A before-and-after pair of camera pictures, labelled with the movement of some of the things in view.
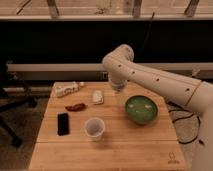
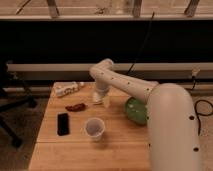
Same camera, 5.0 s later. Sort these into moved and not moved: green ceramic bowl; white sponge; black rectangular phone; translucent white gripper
Moved: translucent white gripper
Not moved: black rectangular phone; white sponge; green ceramic bowl
